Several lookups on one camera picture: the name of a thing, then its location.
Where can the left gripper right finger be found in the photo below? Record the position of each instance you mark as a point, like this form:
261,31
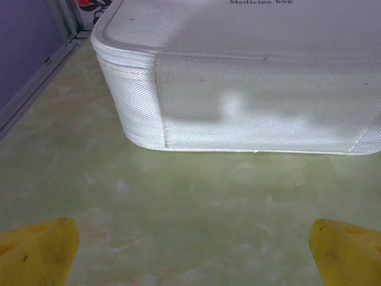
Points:
351,259

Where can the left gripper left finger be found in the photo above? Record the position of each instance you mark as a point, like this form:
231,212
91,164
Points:
35,256

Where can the white medicine bag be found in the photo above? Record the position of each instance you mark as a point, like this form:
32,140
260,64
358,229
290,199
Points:
238,89

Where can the aluminium frame rail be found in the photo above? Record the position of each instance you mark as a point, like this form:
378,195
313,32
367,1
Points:
38,83

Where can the aluminium frame post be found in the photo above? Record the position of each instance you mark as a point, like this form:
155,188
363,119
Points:
73,18

